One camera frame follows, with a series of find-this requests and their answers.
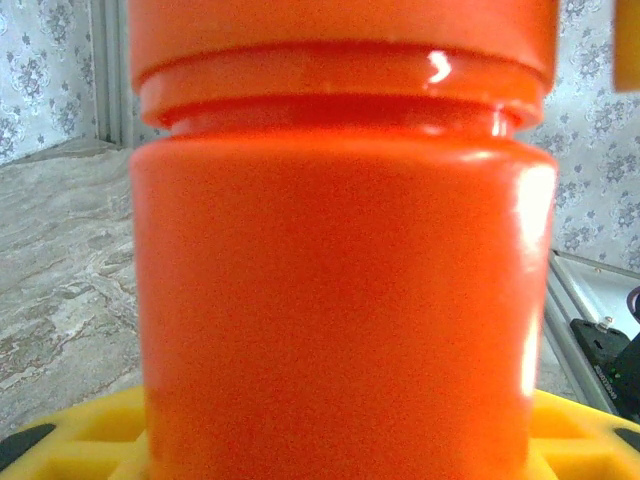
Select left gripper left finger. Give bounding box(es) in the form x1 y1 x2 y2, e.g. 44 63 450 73
0 387 150 480

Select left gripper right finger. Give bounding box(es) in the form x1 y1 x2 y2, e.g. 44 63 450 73
524 392 640 480

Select orange bottle cap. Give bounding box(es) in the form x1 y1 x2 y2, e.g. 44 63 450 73
127 0 560 96

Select right aluminium corner post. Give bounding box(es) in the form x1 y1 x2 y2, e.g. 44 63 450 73
92 0 134 146

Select orange pill bottle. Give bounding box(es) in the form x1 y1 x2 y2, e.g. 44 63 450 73
128 42 559 480

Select right table side rail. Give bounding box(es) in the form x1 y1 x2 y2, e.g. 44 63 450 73
542 247 640 416

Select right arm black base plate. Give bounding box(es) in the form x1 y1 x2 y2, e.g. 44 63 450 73
569 317 640 436

